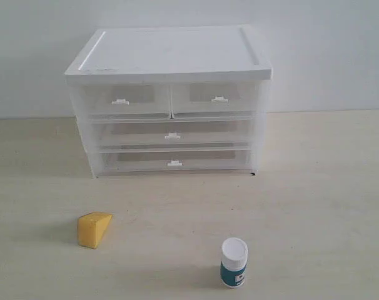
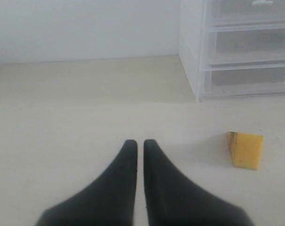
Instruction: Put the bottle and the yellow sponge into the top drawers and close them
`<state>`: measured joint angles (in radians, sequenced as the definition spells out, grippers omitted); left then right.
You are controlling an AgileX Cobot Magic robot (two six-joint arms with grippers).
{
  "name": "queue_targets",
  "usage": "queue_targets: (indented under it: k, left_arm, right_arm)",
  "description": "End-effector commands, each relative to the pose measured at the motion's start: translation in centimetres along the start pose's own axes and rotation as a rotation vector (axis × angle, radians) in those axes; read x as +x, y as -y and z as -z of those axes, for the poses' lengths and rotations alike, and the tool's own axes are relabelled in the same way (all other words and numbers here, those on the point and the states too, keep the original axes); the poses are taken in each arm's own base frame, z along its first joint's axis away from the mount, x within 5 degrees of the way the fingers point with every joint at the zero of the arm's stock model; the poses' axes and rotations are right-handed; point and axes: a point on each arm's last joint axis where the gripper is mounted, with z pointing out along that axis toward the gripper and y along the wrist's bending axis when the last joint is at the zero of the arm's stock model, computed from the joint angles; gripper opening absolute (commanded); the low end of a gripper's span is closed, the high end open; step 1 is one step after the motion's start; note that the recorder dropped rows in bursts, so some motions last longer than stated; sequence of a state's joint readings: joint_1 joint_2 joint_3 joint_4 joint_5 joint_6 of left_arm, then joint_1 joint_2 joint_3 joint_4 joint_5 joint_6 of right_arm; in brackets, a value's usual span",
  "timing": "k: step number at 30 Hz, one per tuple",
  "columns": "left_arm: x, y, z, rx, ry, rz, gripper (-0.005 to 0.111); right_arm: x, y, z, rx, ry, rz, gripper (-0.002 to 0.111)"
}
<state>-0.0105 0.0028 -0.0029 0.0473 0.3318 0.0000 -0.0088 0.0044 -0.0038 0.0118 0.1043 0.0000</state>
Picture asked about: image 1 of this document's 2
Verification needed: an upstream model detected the bottom wide clear drawer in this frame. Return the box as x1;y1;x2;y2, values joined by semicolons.
101;147;251;174

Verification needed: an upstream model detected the middle wide clear drawer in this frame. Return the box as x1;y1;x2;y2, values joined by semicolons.
93;119;253;148

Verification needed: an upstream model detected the white plastic drawer cabinet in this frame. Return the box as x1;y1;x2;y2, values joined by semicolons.
65;25;273;178

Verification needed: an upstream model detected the white cap teal bottle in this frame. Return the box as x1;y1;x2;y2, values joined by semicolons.
220;237;248;288

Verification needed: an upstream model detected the wide clear drawer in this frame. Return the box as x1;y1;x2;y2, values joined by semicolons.
101;147;251;174
93;119;253;148

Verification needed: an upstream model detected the yellow cheese wedge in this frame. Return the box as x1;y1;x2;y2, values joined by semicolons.
77;212;113;249

